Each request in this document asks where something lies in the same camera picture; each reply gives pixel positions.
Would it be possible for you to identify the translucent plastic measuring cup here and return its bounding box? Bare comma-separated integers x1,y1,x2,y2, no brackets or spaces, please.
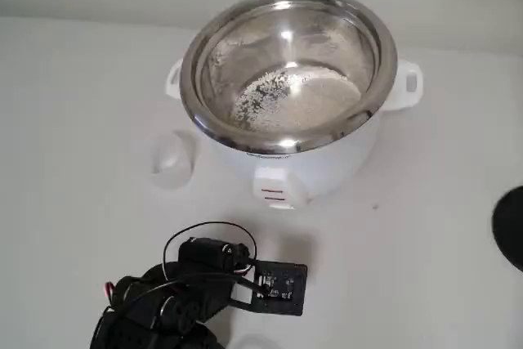
150,129,198,190

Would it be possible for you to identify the white uncooked rice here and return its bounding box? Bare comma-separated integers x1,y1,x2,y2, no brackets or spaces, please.
230,66,363,132

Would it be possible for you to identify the white rice cooker housing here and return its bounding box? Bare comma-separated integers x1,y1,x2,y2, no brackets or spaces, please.
165,56,424,212

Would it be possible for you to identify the stainless steel inner pot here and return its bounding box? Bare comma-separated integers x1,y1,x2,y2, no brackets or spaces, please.
178,0,399,154

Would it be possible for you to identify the black round object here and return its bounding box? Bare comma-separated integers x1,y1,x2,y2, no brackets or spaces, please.
491,185,523,273

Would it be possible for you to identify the black camera board mount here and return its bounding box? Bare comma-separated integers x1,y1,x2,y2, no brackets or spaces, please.
230,260,310,318

